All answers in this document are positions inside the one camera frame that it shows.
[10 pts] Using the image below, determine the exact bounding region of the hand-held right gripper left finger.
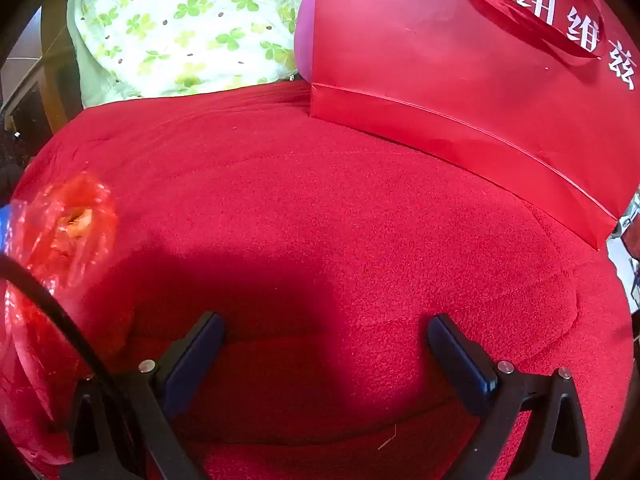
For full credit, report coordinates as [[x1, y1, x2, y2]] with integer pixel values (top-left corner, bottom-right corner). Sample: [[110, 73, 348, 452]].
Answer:
[[60, 311, 226, 480]]

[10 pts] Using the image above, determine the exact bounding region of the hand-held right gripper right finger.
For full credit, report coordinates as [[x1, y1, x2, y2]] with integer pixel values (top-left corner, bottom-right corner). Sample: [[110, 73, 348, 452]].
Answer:
[[427, 313, 591, 480]]

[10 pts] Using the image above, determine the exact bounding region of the red plastic bag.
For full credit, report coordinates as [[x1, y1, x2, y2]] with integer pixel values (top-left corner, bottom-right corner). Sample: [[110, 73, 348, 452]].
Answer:
[[0, 172, 136, 466]]

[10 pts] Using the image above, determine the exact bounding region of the red fleece blanket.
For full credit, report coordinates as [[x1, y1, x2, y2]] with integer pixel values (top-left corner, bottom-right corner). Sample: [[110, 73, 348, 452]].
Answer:
[[0, 80, 636, 480]]

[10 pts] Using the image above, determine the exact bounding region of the red paper gift bag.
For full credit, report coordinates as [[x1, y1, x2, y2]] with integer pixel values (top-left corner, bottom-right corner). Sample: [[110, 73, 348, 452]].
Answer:
[[309, 0, 640, 252]]

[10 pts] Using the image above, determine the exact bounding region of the green clover print quilt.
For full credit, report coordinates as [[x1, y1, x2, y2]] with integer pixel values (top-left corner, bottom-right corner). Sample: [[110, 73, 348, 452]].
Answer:
[[66, 0, 318, 108]]

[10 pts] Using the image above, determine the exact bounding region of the wooden cabinet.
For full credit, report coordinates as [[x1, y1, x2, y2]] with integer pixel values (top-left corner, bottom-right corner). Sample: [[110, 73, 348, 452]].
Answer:
[[0, 5, 83, 131]]

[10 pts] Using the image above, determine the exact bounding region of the pink round object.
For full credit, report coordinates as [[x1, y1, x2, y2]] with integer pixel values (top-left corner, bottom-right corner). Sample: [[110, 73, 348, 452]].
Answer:
[[294, 0, 318, 81]]

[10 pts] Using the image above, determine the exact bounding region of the black cable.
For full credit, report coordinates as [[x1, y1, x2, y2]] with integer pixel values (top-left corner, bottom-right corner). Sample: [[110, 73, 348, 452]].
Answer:
[[0, 255, 136, 411]]

